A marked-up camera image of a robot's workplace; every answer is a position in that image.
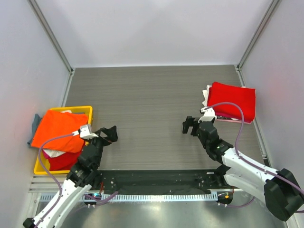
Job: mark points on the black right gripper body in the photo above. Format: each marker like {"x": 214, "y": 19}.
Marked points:
{"x": 195, "y": 126}

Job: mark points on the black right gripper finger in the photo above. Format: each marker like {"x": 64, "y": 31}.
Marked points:
{"x": 187, "y": 124}
{"x": 195, "y": 126}

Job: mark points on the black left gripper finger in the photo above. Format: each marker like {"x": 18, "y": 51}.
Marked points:
{"x": 99, "y": 140}
{"x": 110, "y": 134}

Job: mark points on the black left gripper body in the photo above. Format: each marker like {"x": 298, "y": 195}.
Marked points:
{"x": 99, "y": 146}

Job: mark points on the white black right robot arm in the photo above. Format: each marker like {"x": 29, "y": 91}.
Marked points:
{"x": 278, "y": 190}

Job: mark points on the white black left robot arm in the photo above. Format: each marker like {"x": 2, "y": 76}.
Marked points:
{"x": 82, "y": 177}

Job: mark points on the folded black patterned t-shirt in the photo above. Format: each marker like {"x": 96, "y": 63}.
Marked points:
{"x": 224, "y": 117}

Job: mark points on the folded magenta t-shirt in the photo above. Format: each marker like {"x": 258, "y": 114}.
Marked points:
{"x": 223, "y": 114}

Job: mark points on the yellow plastic bin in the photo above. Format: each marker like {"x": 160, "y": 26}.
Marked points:
{"x": 41, "y": 160}

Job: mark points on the dark red t-shirt in bin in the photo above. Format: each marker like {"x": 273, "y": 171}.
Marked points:
{"x": 63, "y": 162}

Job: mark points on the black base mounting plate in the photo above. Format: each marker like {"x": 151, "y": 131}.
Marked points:
{"x": 161, "y": 182}

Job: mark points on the folded pink t-shirt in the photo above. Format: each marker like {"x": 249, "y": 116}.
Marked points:
{"x": 231, "y": 120}

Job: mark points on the orange t-shirt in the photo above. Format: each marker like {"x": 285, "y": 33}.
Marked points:
{"x": 54, "y": 124}

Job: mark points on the grey t-shirt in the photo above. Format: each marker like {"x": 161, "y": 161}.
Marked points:
{"x": 35, "y": 124}

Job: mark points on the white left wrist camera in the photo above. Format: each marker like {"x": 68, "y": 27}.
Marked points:
{"x": 85, "y": 132}

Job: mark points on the white slotted cable duct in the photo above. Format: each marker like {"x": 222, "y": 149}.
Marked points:
{"x": 213, "y": 196}

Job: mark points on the left aluminium frame post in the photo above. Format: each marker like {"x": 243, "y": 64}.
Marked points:
{"x": 50, "y": 34}

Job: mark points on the aluminium frame post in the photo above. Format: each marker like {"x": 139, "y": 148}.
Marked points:
{"x": 50, "y": 34}
{"x": 258, "y": 32}

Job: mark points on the right aluminium frame post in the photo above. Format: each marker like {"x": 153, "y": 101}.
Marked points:
{"x": 258, "y": 32}

